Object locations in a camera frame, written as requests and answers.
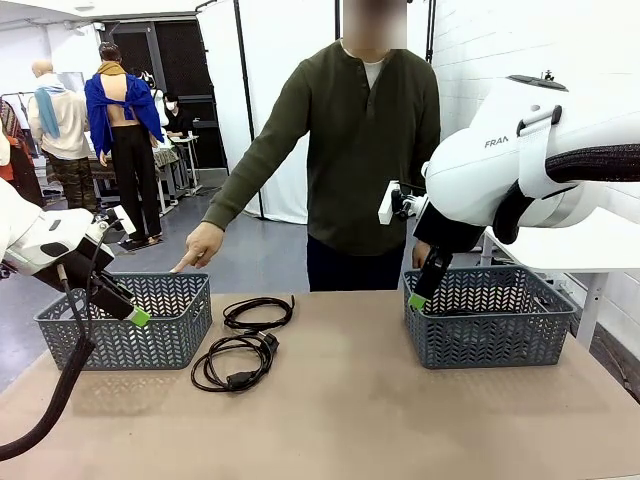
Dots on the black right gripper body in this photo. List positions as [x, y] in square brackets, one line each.
[450, 230]

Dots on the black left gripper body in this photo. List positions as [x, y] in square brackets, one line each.
[82, 257]

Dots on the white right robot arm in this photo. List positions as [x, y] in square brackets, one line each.
[475, 170]

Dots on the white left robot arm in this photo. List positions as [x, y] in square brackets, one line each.
[30, 235]

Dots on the person's right forearm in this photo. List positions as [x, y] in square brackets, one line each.
[245, 180]

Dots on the person's left hand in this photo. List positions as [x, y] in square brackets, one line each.
[420, 255]

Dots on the person's right hand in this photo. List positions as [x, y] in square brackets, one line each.
[205, 245]

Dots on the grey perforated plastic basket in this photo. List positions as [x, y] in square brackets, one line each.
[490, 345]
[150, 345]

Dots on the person in olive sweater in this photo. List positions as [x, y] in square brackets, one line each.
[365, 175]

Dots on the mannequin with patterned robe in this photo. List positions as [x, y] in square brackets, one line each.
[20, 170]

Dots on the mannequin with cream sweater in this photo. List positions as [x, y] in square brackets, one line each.
[65, 125]

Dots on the mannequin with blue cardigan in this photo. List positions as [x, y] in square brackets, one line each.
[100, 115]

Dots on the small white background desk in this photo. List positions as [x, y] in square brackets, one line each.
[185, 141]

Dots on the seated person with face mask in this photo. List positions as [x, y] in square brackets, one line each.
[180, 120]

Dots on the black backdrop stand pole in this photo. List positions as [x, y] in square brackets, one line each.
[429, 30]
[241, 50]

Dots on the white photo backdrop screen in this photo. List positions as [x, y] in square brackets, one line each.
[225, 100]

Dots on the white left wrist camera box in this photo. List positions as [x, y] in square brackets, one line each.
[126, 223]

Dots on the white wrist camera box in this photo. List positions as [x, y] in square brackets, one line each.
[386, 205]
[126, 223]

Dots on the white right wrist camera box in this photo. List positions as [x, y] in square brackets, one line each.
[386, 205]

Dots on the small black tripod camera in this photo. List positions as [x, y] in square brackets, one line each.
[549, 75]

